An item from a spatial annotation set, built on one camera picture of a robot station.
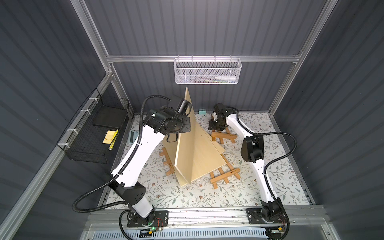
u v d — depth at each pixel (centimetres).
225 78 89
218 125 93
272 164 64
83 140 69
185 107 52
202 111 121
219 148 96
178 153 59
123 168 40
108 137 75
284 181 85
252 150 67
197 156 92
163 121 43
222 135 101
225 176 85
